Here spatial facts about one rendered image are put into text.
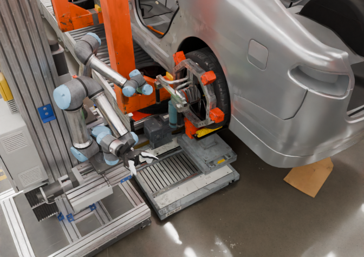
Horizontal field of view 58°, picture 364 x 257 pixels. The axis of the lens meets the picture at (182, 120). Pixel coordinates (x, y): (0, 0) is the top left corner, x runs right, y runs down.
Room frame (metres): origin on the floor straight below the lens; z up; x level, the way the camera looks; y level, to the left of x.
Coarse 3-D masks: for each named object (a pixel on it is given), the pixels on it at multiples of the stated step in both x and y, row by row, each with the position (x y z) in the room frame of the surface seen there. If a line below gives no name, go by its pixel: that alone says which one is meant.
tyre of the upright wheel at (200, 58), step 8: (208, 48) 2.34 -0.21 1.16; (192, 56) 2.27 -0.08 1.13; (200, 56) 2.19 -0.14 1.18; (208, 56) 2.20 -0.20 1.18; (200, 64) 2.17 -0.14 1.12; (208, 64) 2.11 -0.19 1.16; (216, 64) 2.11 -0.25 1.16; (216, 72) 2.05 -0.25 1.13; (216, 80) 2.01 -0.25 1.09; (224, 80) 2.02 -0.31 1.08; (216, 88) 1.99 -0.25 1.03; (224, 88) 1.98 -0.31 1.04; (224, 96) 1.94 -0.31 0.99; (224, 104) 1.92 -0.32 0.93; (224, 112) 1.92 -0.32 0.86; (224, 120) 1.93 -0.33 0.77; (208, 128) 2.05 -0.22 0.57; (216, 128) 1.98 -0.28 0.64
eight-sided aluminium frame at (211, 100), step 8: (184, 64) 2.21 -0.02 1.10; (192, 64) 2.19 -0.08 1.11; (176, 72) 2.34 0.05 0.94; (192, 72) 2.12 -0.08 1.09; (200, 72) 2.07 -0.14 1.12; (200, 80) 2.02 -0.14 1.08; (208, 88) 2.01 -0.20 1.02; (208, 96) 1.94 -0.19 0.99; (208, 104) 1.92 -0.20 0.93; (184, 112) 2.21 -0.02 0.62; (192, 112) 2.21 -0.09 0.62; (208, 112) 1.92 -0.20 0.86; (192, 120) 2.10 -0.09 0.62; (200, 120) 2.10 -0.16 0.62; (208, 120) 1.92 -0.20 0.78
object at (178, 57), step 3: (180, 51) 2.36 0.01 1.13; (174, 54) 2.34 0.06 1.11; (177, 54) 2.33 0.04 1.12; (180, 54) 2.34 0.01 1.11; (183, 54) 2.35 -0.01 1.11; (174, 57) 2.34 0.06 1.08; (177, 57) 2.31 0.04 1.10; (180, 57) 2.32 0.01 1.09; (183, 57) 2.33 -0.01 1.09; (174, 60) 2.34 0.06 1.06; (177, 60) 2.30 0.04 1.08; (180, 60) 2.31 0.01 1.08; (177, 63) 2.30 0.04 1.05
